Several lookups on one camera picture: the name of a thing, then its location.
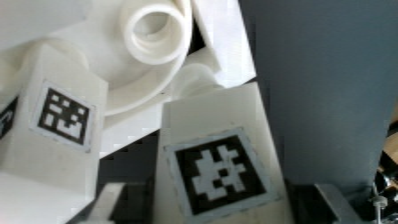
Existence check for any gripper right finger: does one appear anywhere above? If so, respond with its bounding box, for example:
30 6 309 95
286 182 370 224

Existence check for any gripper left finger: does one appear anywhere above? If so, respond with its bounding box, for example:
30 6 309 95
66 181 157 224

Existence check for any white stool leg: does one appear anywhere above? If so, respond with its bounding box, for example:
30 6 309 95
0 0 93 51
153 64 295 224
0 39 109 224

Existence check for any white round stool seat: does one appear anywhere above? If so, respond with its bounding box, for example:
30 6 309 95
0 0 192 96

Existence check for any white workspace border frame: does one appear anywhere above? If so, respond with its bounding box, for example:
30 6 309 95
100 0 256 157

